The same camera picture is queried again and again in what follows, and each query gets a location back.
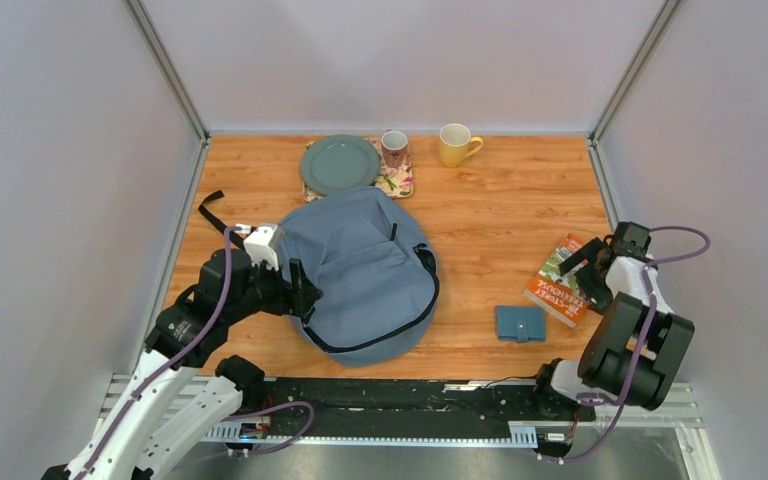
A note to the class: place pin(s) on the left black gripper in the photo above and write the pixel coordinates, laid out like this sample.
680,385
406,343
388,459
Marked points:
301,296

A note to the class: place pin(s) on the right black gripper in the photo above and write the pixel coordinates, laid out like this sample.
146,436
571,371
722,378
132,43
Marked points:
599,298

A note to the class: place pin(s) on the orange treehouse paperback book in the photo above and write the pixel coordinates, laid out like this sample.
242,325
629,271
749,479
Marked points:
559,295

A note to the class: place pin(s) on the blue-grey fabric backpack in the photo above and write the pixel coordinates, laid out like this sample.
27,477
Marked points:
374,266

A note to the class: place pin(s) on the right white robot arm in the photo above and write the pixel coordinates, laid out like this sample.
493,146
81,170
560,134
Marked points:
635,352

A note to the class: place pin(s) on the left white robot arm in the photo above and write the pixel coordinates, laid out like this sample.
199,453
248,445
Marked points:
172,371

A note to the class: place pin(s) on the small teal wallet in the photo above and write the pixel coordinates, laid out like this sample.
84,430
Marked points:
520,324

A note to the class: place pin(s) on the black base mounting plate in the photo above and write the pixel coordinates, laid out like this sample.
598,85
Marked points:
401,409

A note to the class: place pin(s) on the green ceramic plate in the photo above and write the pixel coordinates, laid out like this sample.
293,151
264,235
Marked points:
339,162

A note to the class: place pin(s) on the floral serving tray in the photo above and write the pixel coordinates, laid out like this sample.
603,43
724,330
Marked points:
396,183

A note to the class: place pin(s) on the pink patterned mug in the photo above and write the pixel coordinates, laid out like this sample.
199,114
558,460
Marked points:
394,148

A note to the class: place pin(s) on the yellow ceramic mug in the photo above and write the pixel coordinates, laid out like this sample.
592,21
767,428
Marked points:
456,144

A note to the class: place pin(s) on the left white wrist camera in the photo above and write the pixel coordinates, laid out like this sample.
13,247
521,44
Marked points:
261,244

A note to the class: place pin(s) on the aluminium front frame rail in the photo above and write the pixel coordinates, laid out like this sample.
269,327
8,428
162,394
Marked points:
678,415

